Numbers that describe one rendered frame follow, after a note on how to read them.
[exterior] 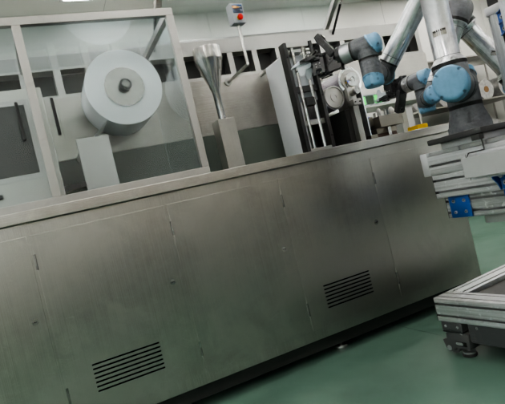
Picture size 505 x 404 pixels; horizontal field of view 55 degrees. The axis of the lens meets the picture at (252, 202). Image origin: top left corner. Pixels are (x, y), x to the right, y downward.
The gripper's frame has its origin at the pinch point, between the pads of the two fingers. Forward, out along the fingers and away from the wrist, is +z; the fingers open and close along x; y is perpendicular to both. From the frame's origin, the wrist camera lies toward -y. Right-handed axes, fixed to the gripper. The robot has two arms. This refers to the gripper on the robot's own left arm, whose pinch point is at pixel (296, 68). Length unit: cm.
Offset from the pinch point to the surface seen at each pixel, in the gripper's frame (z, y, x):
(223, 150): 53, 20, 13
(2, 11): 286, -165, 44
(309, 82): 11.8, -5.1, 35.3
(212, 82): 51, -13, 10
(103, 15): 52, -28, -51
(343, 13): 110, -198, 372
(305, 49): 10.6, -21.5, 34.1
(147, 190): 47, 42, -46
